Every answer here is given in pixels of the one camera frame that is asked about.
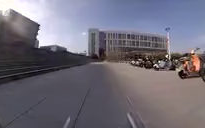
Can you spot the grey paved plaza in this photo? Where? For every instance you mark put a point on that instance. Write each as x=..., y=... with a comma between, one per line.
x=100, y=90

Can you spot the row of parked scooters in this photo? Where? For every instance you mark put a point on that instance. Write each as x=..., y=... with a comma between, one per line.
x=190, y=65

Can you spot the wide stone stairway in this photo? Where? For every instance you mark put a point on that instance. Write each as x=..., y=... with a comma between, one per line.
x=26, y=65

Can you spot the pale multi-storey building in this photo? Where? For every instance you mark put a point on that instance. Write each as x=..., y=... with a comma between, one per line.
x=126, y=40

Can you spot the robot's own part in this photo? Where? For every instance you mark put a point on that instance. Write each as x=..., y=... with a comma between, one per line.
x=66, y=122
x=131, y=120

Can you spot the low distant building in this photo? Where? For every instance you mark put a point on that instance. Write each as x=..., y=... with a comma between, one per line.
x=53, y=48

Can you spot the pale lamp pole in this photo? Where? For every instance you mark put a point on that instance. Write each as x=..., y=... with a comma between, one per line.
x=168, y=43

